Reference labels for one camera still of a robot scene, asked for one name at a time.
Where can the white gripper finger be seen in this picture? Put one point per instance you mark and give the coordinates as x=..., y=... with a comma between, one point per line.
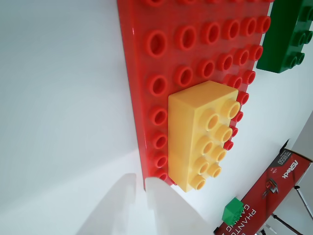
x=171, y=213
x=117, y=210

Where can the large green lego brick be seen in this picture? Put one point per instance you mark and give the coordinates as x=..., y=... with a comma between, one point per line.
x=278, y=36

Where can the small green lego brick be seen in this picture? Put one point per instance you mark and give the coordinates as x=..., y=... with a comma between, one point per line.
x=231, y=210

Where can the yellow lego brick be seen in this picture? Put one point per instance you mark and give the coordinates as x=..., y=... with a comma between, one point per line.
x=181, y=137

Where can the red lego baseplate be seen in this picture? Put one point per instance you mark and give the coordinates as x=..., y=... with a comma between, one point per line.
x=137, y=73

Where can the red cardboard motherboard box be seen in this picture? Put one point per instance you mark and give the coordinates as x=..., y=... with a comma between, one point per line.
x=269, y=191

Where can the metal tripod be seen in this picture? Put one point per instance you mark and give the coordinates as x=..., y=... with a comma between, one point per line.
x=297, y=188

